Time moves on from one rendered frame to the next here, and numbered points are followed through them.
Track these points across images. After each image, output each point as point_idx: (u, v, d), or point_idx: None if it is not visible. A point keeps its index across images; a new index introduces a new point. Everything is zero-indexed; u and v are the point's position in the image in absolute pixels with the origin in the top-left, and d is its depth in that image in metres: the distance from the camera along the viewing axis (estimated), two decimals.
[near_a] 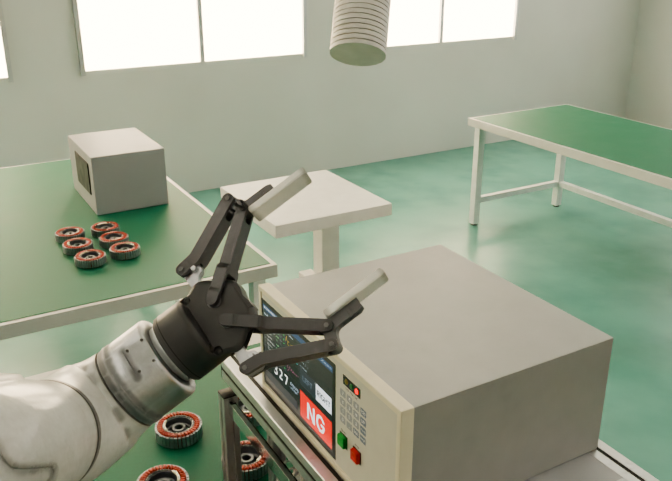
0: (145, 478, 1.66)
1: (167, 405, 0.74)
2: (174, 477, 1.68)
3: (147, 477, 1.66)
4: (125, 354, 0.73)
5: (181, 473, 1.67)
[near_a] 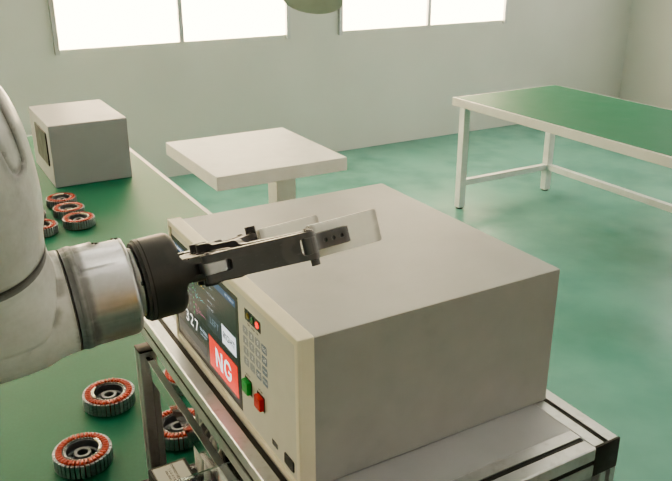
0: (64, 446, 1.51)
1: (107, 284, 0.63)
2: (96, 445, 1.53)
3: (66, 446, 1.51)
4: None
5: (103, 441, 1.52)
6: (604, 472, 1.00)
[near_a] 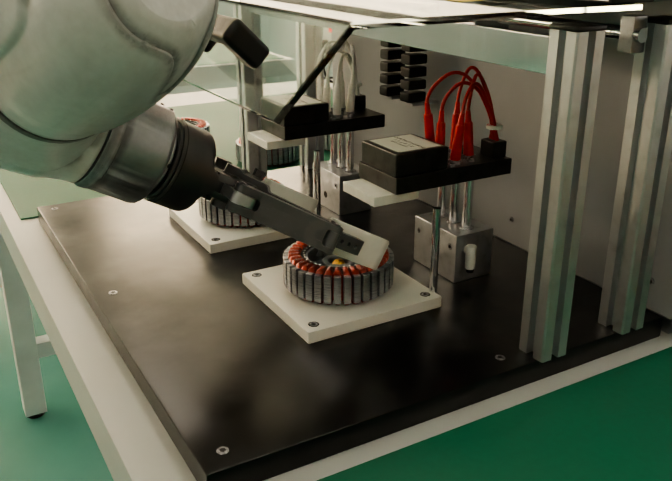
0: (301, 251, 0.78)
1: (143, 147, 0.59)
2: None
3: (305, 250, 0.78)
4: None
5: None
6: None
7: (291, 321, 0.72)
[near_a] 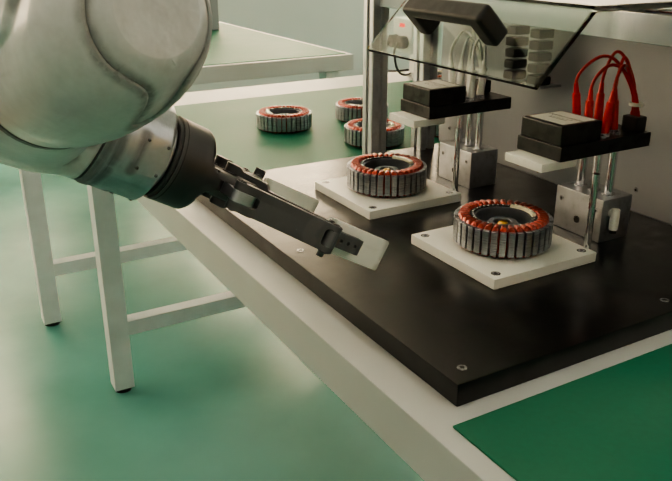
0: (469, 213, 0.88)
1: None
2: (515, 216, 0.90)
3: (473, 212, 0.88)
4: (107, 189, 0.63)
5: (531, 206, 0.89)
6: None
7: (473, 271, 0.82)
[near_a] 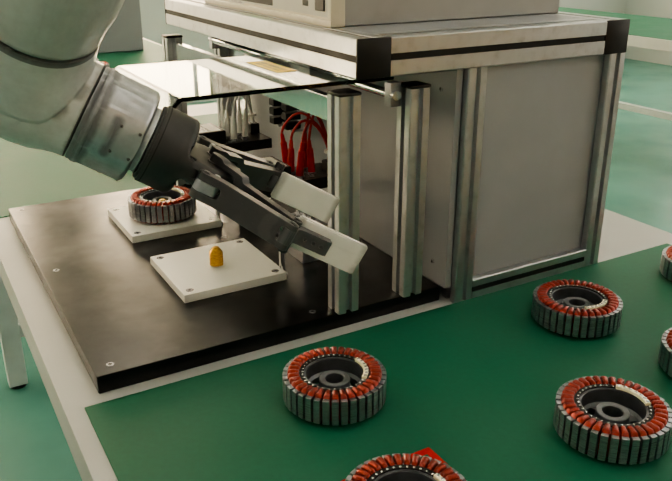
0: (303, 363, 0.84)
1: None
2: (358, 372, 0.84)
3: (307, 363, 0.84)
4: (95, 168, 0.69)
5: (372, 365, 0.83)
6: (615, 55, 1.06)
7: (175, 288, 1.03)
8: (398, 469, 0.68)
